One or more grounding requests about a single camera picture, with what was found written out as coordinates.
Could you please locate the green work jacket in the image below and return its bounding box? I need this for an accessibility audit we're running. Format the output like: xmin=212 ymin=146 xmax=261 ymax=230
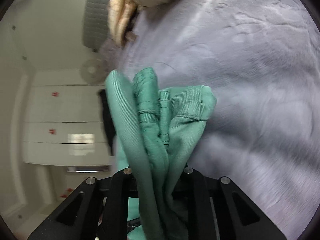
xmin=105 ymin=68 xmax=216 ymax=239

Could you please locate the black garment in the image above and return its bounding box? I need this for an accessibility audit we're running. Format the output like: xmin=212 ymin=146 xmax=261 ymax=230
xmin=98 ymin=89 xmax=116 ymax=156

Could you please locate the white drawer cabinet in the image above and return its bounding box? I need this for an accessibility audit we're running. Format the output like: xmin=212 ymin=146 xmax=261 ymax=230
xmin=23 ymin=85 xmax=111 ymax=166

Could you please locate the white electric fan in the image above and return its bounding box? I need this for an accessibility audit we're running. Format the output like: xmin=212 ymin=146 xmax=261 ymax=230
xmin=80 ymin=59 xmax=106 ymax=85

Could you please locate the lavender embossed bedspread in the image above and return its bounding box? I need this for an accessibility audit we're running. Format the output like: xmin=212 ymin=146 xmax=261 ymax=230
xmin=100 ymin=0 xmax=320 ymax=240

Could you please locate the beige striped cloth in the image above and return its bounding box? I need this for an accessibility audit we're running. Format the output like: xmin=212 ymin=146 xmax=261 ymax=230
xmin=108 ymin=0 xmax=137 ymax=47

